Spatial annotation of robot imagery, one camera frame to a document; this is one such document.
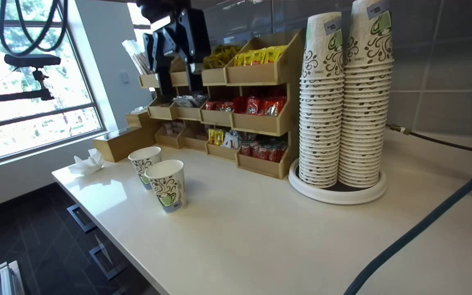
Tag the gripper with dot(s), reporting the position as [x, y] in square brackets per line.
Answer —
[162, 8]

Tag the paper cup with swirl print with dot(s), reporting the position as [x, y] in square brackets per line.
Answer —
[168, 186]
[142, 162]

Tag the white round cup tray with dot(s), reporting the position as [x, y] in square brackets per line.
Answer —
[338, 194]

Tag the heap of yellow packets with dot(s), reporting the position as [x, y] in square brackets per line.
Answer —
[219, 56]

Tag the bundle of stir sticks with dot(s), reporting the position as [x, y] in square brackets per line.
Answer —
[137, 57]

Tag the heap of grey packets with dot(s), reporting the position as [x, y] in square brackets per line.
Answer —
[189, 100]

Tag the heap of small red packets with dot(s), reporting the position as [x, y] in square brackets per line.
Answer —
[218, 105]

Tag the heap of brown packets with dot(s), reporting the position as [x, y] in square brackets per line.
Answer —
[174, 128]

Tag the small wooden box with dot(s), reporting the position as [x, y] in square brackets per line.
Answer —
[135, 119]

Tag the small row of yellow packets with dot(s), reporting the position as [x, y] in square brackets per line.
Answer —
[215, 137]

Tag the row of red packets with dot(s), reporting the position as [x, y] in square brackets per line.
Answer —
[262, 105]

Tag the heap of white packets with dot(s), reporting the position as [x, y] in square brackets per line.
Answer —
[232, 140]

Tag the wooden condiment organizer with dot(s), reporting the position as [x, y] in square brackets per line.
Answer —
[256, 123]

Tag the wooden napkin box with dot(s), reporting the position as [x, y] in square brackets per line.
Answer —
[121, 143]

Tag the heap of red creamer cups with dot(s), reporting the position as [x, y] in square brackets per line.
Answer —
[264, 150]

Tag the crumpled white napkin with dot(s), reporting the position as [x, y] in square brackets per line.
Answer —
[86, 164]

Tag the stack of paper cups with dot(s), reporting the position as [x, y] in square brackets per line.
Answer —
[365, 102]
[322, 102]

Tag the window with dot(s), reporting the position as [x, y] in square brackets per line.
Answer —
[23, 123]

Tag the camera on mount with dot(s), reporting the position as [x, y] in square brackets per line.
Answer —
[33, 60]

